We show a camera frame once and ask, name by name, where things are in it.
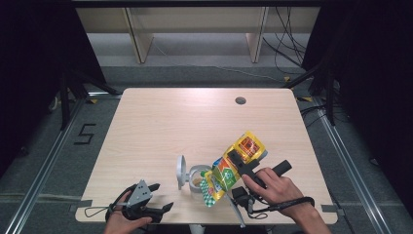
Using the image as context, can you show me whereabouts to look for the thin black cord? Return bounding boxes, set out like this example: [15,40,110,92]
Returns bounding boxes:
[84,204,130,218]

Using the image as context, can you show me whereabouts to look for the beige wooden shelf unit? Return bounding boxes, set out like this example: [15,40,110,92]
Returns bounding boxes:
[76,7,320,64]

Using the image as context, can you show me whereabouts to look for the bundle of black cables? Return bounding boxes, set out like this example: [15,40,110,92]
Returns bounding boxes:
[262,6,310,76]

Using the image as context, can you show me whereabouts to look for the black curtain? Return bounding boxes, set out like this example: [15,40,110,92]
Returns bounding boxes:
[301,0,413,215]
[0,0,108,178]

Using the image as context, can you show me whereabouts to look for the black left wrist strap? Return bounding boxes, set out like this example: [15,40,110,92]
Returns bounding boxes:
[108,183,139,222]

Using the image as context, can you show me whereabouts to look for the grey table bracket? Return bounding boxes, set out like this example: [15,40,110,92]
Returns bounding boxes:
[320,204,346,216]
[68,199,94,213]

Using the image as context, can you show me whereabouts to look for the white lidded seasoning jar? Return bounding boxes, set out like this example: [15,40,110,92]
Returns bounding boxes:
[175,154,214,195]

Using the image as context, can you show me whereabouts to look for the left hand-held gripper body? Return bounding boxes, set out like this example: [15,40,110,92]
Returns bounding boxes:
[121,178,165,224]

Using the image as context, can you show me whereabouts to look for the white table leg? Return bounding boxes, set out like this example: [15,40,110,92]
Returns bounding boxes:
[189,223,207,234]

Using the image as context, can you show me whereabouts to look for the black floor cables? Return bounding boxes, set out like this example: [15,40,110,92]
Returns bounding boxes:
[300,104,326,130]

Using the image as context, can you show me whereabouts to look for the black metal stand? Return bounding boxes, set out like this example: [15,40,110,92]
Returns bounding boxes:
[282,60,337,127]
[58,68,122,132]

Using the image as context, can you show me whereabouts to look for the black wrist strap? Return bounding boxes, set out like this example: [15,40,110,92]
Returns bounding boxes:
[108,183,139,222]
[248,196,316,220]

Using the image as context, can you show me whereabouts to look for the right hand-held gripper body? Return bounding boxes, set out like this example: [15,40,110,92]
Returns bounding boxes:
[226,158,293,229]

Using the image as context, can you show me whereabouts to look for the yellow seasoning pouch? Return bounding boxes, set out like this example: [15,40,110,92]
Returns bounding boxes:
[199,131,269,209]

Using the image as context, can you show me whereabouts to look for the person's left hand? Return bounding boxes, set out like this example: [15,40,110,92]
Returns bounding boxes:
[103,191,153,234]

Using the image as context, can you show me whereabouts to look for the black right wrist strap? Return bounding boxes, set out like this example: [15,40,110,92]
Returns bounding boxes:
[248,196,316,220]

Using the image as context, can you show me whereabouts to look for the aluminium floor rail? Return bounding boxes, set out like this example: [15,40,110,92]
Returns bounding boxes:
[3,92,123,234]
[311,97,393,234]

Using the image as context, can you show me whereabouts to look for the person's right hand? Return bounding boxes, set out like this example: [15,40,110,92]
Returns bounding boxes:
[242,167,315,218]

